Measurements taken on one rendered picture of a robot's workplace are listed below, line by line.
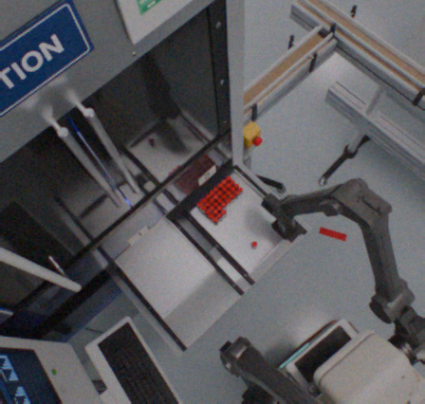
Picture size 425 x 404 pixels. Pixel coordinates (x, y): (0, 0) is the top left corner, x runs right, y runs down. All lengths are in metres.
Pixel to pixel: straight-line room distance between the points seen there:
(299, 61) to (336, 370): 1.28
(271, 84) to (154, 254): 0.86
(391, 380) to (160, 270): 0.90
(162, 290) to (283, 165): 1.40
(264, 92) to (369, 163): 1.20
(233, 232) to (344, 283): 1.08
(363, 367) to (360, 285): 1.47
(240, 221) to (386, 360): 0.79
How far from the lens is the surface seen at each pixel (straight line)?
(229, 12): 1.10
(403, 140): 2.38
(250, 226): 1.72
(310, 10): 2.23
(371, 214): 1.07
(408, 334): 1.38
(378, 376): 1.19
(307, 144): 2.88
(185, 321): 1.67
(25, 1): 0.75
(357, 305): 2.63
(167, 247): 1.72
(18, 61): 0.79
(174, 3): 0.92
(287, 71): 1.96
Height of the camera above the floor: 2.53
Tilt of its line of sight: 69 degrees down
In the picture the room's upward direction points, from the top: 9 degrees counter-clockwise
